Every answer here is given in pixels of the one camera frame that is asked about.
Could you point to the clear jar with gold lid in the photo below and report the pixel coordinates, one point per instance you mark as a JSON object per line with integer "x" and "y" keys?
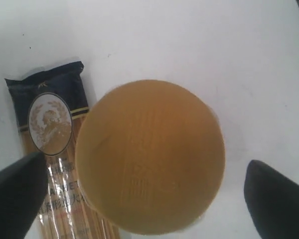
{"x": 150, "y": 157}

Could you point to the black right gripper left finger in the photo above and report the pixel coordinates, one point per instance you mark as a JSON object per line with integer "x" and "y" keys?
{"x": 23, "y": 187}

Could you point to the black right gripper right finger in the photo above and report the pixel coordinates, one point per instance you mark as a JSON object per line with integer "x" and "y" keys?
{"x": 272, "y": 200}

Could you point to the spaghetti packet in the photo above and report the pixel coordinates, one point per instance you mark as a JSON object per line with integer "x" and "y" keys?
{"x": 50, "y": 107}

